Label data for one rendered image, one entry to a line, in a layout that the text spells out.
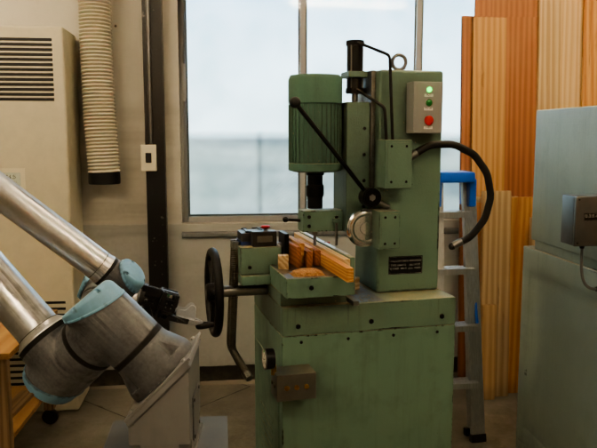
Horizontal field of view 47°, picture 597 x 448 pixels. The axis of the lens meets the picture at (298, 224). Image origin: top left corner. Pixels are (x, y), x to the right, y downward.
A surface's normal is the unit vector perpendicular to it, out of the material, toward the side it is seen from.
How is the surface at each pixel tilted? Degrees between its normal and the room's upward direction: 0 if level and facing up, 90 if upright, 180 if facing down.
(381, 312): 90
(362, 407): 90
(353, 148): 90
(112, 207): 90
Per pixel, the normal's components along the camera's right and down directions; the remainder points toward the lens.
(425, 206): 0.25, 0.12
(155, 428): 0.03, 0.13
